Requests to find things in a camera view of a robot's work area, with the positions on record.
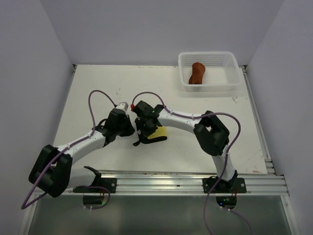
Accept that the yellow microfiber towel black trim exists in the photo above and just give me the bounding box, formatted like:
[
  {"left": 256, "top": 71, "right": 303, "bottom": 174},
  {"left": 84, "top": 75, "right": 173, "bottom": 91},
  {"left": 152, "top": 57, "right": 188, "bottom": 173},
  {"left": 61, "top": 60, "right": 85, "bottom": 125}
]
[{"left": 133, "top": 126, "right": 168, "bottom": 146}]

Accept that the brown microfiber towel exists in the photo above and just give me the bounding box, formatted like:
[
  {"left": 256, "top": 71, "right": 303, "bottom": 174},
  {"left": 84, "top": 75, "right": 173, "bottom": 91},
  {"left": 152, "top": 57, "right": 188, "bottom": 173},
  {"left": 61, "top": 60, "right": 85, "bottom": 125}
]
[{"left": 188, "top": 62, "right": 206, "bottom": 85}]

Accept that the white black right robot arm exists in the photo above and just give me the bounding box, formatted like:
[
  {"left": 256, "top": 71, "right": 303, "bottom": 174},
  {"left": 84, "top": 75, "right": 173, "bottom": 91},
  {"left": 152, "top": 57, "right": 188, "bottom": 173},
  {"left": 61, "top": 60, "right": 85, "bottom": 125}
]
[{"left": 131, "top": 101, "right": 238, "bottom": 192}]

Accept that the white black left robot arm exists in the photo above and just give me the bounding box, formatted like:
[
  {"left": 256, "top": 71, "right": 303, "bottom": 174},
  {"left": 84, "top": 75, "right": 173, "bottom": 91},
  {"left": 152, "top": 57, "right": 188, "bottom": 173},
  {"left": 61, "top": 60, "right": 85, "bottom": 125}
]
[{"left": 28, "top": 107, "right": 134, "bottom": 197}]

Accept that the white perforated plastic basket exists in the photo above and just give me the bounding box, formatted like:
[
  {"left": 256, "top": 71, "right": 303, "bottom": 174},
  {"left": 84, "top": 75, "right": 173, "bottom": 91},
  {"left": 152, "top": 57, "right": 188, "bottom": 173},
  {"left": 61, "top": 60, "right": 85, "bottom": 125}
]
[{"left": 178, "top": 51, "right": 244, "bottom": 92}]

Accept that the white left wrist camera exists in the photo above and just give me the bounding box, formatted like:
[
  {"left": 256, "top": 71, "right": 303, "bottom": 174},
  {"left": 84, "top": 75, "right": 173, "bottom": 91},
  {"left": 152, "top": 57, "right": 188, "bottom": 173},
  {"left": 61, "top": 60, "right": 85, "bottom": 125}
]
[{"left": 115, "top": 102, "right": 129, "bottom": 113}]

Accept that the aluminium table edge rail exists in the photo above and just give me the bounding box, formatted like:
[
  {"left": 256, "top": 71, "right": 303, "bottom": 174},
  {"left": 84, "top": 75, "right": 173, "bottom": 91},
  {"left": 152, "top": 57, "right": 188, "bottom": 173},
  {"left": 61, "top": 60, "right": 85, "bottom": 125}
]
[{"left": 31, "top": 173, "right": 289, "bottom": 196}]

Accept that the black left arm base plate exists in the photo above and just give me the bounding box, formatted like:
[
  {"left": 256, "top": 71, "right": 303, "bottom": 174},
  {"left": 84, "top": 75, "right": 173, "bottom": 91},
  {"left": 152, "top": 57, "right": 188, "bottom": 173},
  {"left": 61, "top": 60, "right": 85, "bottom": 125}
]
[{"left": 73, "top": 177, "right": 117, "bottom": 193}]

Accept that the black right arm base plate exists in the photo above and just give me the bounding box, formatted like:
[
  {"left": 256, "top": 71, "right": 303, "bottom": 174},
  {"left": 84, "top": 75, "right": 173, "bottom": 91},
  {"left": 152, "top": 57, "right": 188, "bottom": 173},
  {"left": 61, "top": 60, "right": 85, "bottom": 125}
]
[{"left": 202, "top": 177, "right": 247, "bottom": 193}]

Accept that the aluminium right side rail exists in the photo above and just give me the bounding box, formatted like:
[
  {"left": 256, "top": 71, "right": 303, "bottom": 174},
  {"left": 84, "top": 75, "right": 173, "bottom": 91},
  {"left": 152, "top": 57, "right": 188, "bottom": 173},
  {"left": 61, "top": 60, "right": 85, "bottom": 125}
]
[{"left": 240, "top": 66, "right": 276, "bottom": 175}]

